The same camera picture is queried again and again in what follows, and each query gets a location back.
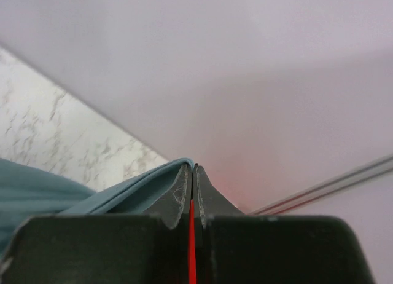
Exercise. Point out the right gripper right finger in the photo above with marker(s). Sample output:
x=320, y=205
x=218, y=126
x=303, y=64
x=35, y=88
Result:
x=207, y=200

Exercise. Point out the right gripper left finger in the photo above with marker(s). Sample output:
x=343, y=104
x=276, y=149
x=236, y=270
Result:
x=178, y=195

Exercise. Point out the red plastic bin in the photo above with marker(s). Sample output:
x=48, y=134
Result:
x=192, y=264

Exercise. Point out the grey-blue t shirt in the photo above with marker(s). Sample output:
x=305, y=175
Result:
x=27, y=192

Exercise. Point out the right aluminium corner post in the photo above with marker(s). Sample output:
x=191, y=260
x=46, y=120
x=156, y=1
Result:
x=333, y=186

